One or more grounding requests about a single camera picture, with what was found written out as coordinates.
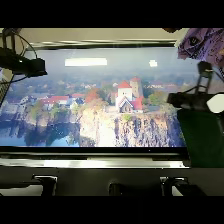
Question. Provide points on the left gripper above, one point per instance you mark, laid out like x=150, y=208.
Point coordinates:
x=36, y=67

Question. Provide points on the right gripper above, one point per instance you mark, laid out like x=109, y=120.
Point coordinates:
x=186, y=100

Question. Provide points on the purple garment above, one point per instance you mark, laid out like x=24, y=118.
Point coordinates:
x=203, y=43

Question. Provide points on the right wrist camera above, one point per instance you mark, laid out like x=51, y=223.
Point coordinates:
x=204, y=71

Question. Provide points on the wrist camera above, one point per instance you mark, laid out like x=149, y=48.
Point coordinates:
x=8, y=38
x=204, y=71

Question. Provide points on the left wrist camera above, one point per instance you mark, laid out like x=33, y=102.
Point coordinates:
x=8, y=38

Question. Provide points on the silver frame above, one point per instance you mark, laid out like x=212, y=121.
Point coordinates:
x=100, y=162

